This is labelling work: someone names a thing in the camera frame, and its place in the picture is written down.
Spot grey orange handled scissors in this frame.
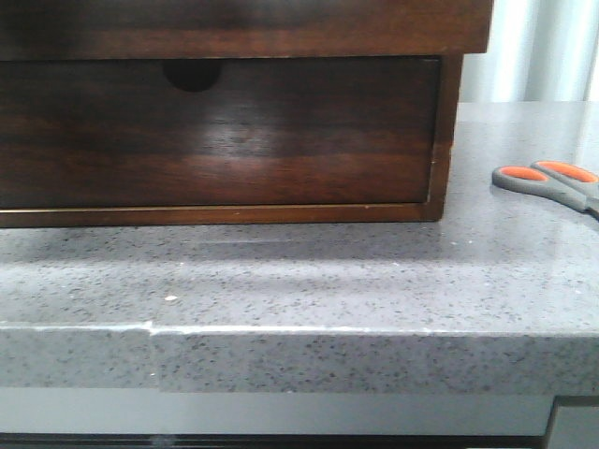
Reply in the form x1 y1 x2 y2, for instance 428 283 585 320
491 161 598 214

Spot wooden drawer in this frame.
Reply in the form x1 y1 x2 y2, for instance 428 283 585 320
0 56 442 210
1 1 493 61

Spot dark wooden drawer cabinet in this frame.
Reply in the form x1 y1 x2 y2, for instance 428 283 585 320
0 51 465 229

